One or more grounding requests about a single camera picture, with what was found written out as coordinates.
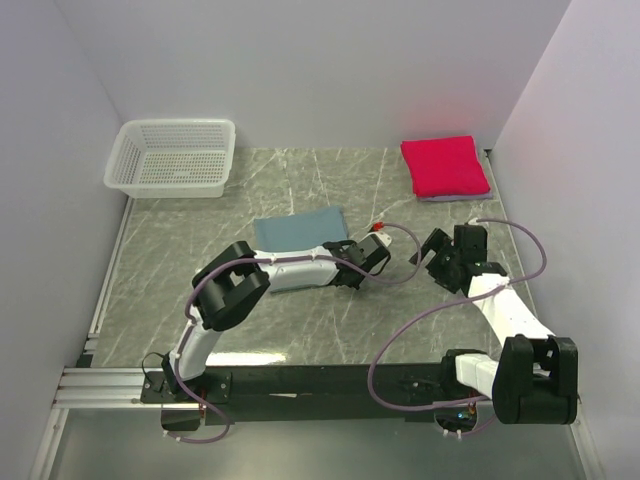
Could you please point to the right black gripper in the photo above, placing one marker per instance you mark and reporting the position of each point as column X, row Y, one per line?
column 438, row 242

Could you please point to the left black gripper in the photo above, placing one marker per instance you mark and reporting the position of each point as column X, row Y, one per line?
column 357, row 285

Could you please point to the blue-grey t shirt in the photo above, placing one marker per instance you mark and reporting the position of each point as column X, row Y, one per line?
column 297, row 234

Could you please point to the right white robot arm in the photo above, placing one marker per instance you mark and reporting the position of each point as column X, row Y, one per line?
column 535, row 379

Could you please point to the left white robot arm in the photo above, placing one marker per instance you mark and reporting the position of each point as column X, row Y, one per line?
column 228, row 288

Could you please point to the folded lavender t shirt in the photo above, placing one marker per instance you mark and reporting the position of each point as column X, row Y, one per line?
column 454, row 198

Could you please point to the folded red t shirt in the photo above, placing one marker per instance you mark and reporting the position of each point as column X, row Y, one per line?
column 445, row 167

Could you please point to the black base crossbar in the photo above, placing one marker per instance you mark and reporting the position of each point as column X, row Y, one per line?
column 325, row 392

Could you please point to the white perforated plastic basket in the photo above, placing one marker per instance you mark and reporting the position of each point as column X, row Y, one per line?
column 172, row 158

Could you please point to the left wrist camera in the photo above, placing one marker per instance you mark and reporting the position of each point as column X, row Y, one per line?
column 377, row 230

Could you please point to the aluminium frame rail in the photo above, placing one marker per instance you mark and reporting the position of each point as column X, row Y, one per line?
column 110, row 388

